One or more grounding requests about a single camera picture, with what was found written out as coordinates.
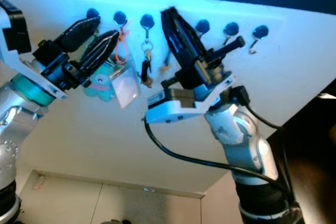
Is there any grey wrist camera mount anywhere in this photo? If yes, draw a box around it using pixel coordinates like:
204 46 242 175
144 73 236 125
0 0 69 100

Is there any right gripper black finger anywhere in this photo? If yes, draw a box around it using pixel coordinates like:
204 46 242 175
161 6 197 75
178 14 211 75

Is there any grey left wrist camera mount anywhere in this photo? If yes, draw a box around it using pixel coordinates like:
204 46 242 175
0 0 69 100

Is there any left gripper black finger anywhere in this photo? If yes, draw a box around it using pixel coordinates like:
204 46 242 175
81 30 120 80
55 17 102 57

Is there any teal plush keychain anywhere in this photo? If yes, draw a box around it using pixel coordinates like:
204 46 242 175
81 51 117 102

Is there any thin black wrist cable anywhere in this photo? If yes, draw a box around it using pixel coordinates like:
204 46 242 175
236 87 295 198

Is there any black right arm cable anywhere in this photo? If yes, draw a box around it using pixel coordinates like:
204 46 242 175
143 118 295 204

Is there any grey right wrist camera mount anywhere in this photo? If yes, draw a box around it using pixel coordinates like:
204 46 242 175
144 73 236 125

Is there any black strap with brass key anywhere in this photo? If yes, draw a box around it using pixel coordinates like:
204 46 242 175
160 46 173 73

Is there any key with brown fob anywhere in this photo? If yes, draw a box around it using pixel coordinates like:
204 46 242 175
138 39 155 89

